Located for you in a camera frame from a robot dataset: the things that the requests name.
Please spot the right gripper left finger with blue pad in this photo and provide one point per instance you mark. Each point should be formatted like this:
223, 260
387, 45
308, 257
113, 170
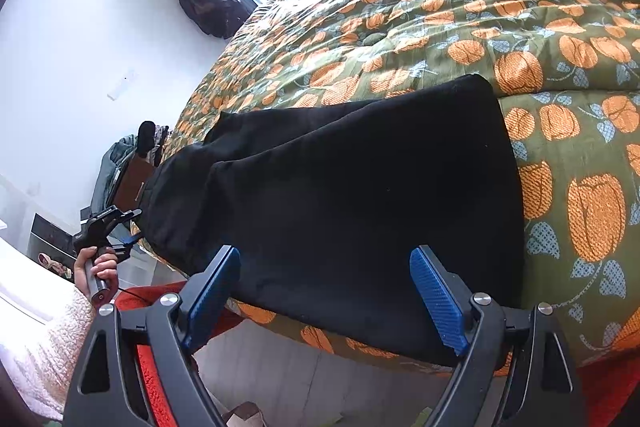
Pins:
107, 387

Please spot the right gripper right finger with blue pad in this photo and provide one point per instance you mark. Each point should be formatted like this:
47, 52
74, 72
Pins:
542, 387

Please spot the black pants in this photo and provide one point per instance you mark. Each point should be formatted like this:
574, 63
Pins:
326, 204

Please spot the person left hand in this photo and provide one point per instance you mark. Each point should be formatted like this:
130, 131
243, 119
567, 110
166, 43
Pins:
104, 267

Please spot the brown wooden nightstand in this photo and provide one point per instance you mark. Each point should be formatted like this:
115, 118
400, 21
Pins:
129, 183

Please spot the clothes pile beside bed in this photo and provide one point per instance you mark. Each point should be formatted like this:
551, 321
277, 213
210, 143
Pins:
148, 143

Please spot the white fluffy sleeve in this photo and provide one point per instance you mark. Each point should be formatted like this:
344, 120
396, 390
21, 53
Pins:
44, 322

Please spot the red fleece garment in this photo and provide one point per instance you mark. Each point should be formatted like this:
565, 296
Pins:
611, 387

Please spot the green orange floral bedspread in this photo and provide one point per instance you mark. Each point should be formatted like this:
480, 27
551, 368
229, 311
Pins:
566, 73

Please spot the white wall switch plate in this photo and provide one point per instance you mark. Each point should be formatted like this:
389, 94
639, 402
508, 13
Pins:
121, 85

